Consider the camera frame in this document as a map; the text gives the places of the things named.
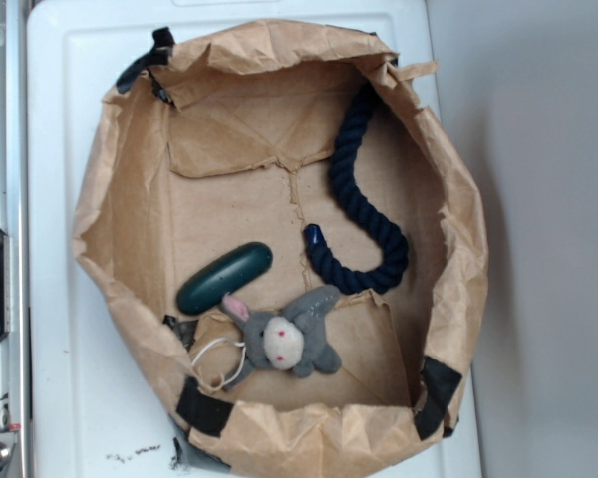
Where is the dark green oval toy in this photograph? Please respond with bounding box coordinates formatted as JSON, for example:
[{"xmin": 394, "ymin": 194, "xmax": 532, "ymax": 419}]
[{"xmin": 175, "ymin": 242, "xmax": 273, "ymax": 316}]

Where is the aluminium frame rail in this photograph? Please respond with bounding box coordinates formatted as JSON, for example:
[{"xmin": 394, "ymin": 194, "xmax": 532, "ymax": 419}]
[{"xmin": 0, "ymin": 0, "xmax": 35, "ymax": 477}]

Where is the brown paper bag bin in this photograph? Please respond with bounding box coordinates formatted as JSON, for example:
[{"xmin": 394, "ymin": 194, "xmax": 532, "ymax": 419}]
[{"xmin": 73, "ymin": 19, "xmax": 489, "ymax": 477}]

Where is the gray plush animal toy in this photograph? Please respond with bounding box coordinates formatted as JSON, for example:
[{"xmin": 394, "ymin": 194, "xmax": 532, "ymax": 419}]
[{"xmin": 190, "ymin": 284, "xmax": 343, "ymax": 392}]

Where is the navy blue twisted rope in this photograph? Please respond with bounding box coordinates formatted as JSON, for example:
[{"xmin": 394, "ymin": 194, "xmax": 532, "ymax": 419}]
[{"xmin": 304, "ymin": 82, "xmax": 410, "ymax": 295}]

